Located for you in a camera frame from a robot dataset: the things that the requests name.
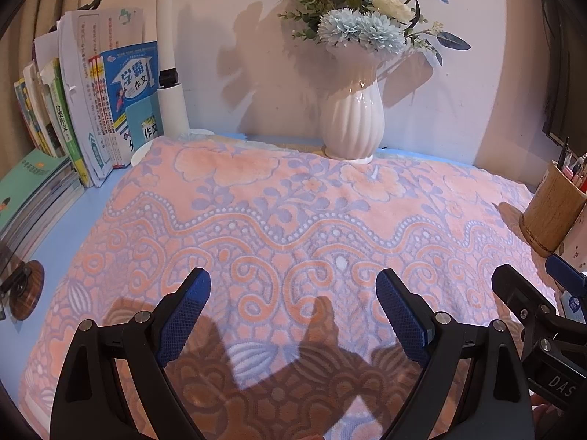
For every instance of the person's right hand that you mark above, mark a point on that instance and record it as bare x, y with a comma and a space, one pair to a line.
545, 415

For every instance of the row of upright books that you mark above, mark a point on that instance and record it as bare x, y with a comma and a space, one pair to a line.
65, 87

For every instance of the pink lidded container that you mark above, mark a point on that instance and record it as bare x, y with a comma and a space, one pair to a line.
570, 266

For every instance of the white ribbed vase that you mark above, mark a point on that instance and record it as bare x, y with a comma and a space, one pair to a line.
352, 117

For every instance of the artificial flower bouquet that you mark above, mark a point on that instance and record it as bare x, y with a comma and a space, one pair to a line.
389, 27

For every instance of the wooden pen holder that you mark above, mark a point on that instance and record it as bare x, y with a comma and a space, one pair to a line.
554, 208

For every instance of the pink floral towel mat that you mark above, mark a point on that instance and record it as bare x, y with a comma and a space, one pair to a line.
292, 341

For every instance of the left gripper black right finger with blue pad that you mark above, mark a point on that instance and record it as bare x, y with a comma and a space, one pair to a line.
494, 403

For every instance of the wall mounted television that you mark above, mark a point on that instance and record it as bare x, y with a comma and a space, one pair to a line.
558, 71

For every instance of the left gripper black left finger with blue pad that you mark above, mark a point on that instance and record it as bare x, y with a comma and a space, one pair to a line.
89, 402

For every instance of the stack of flat books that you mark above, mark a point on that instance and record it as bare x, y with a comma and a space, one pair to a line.
34, 196

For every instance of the white desk lamp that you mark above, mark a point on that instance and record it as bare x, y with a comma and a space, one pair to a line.
171, 99

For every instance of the round wooden stand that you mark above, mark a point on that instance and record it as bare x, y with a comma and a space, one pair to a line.
26, 292

